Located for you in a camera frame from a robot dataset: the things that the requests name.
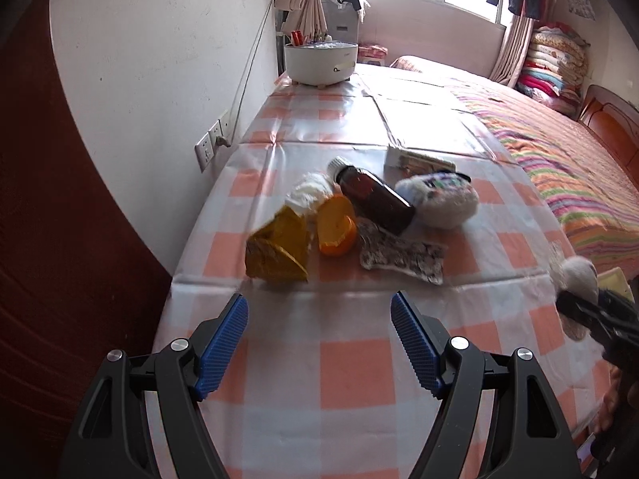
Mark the silver blister pack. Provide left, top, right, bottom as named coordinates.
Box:
left=358, top=217, right=446, bottom=286

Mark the striped hanging cloth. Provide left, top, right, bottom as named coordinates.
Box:
left=274, top=0, right=330, bottom=43

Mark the dark red door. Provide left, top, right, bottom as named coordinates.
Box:
left=0, top=0, right=173, bottom=479

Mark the pink curtain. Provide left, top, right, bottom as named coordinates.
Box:
left=488, top=10, right=537, bottom=91

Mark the wooden headboard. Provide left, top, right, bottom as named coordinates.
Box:
left=576, top=84, right=639, bottom=170

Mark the white desk organizer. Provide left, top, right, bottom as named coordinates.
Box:
left=284, top=40, right=360, bottom=88

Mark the grey appliance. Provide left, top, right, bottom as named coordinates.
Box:
left=319, top=0, right=365, bottom=43

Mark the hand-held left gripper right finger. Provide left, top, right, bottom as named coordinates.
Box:
left=391, top=291, right=585, bottom=479

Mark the small printed carton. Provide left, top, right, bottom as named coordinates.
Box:
left=383, top=144, right=457, bottom=175

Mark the beige plush toy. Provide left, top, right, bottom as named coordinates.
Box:
left=549, top=254, right=600, bottom=342

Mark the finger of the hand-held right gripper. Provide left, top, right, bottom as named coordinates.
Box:
left=598, top=288, right=639, bottom=318
left=555, top=290, right=608, bottom=333

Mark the stack of folded quilts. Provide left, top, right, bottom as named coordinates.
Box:
left=516, top=22, right=590, bottom=115

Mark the bed with striped cover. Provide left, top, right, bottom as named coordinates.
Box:
left=389, top=55, right=639, bottom=280

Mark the cream plastic bin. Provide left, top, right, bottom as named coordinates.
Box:
left=596, top=267, right=631, bottom=293

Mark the yellow paper packet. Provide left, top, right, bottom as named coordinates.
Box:
left=244, top=204, right=313, bottom=285

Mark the grey power cable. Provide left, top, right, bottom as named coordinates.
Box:
left=224, top=0, right=273, bottom=146

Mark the white tissue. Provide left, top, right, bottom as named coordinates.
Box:
left=284, top=172, right=334, bottom=215

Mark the orange plastic cup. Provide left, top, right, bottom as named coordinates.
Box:
left=317, top=194, right=359, bottom=256

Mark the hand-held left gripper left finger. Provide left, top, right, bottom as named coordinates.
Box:
left=59, top=292, right=249, bottom=479

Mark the white fluffy plush toy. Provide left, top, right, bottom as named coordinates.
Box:
left=395, top=172, right=480, bottom=230

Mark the brown glass bottle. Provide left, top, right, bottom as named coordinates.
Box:
left=327, top=156, right=416, bottom=235

